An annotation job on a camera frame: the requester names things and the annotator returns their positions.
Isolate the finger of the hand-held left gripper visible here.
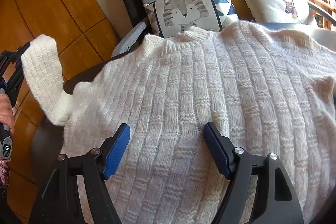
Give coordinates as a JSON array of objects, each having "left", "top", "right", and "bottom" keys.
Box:
[
  {"left": 0, "top": 42, "right": 31, "bottom": 68},
  {"left": 0, "top": 67, "right": 25, "bottom": 107}
]

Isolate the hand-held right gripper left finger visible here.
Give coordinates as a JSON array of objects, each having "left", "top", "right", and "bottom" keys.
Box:
[{"left": 28, "top": 123, "right": 131, "bottom": 224}]

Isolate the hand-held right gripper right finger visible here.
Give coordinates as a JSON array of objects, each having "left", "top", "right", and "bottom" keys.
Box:
[{"left": 203, "top": 122, "right": 305, "bottom": 224}]

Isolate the white knit sweater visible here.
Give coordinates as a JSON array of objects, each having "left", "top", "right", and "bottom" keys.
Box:
[{"left": 20, "top": 20, "right": 336, "bottom": 224}]

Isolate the person's left hand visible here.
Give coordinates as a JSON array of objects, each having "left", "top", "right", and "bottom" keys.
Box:
[{"left": 0, "top": 93, "right": 15, "bottom": 135}]

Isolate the wooden wardrobe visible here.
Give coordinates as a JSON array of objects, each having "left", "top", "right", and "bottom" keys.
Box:
[{"left": 0, "top": 0, "right": 120, "bottom": 224}]

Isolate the tiger print cushion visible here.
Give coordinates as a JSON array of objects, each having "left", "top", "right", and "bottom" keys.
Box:
[{"left": 144, "top": 0, "right": 239, "bottom": 39}]

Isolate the deer print cushion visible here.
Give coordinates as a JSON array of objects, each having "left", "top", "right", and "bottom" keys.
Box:
[{"left": 236, "top": 0, "right": 318, "bottom": 26}]

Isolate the wooden desk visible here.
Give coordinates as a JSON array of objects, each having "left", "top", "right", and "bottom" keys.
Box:
[{"left": 306, "top": 0, "right": 336, "bottom": 14}]

